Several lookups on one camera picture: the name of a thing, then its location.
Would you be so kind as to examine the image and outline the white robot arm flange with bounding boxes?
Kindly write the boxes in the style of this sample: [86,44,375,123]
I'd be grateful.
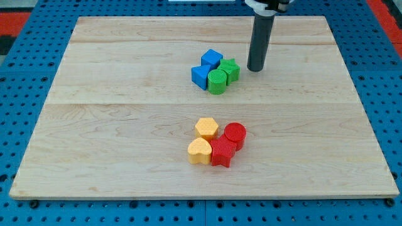
[244,0,295,17]

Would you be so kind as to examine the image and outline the blue cube block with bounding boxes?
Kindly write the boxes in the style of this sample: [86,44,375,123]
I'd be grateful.
[200,49,223,70]

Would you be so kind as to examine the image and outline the yellow hexagon block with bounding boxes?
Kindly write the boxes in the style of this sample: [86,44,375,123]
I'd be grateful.
[195,117,219,141]

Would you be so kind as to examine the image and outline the yellow heart block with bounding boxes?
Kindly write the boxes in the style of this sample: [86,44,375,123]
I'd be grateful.
[187,137,212,164]

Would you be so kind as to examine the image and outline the green cylinder block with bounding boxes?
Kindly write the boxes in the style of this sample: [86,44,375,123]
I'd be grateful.
[207,69,227,95]

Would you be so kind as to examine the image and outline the blue triangle block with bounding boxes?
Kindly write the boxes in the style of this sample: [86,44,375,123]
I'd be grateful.
[191,65,210,90]

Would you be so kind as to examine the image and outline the red cylinder block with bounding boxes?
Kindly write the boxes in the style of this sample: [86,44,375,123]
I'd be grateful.
[224,122,247,151]

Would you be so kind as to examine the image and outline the red star block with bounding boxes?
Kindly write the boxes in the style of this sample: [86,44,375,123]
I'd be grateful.
[210,134,237,168]

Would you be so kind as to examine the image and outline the green star block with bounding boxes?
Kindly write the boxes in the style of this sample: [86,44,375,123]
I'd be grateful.
[217,58,241,86]

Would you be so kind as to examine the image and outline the light wooden board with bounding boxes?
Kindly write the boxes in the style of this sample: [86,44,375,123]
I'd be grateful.
[9,16,399,200]

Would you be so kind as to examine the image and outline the dark grey cylindrical pointer rod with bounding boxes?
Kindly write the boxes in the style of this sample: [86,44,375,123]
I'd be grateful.
[247,14,274,72]

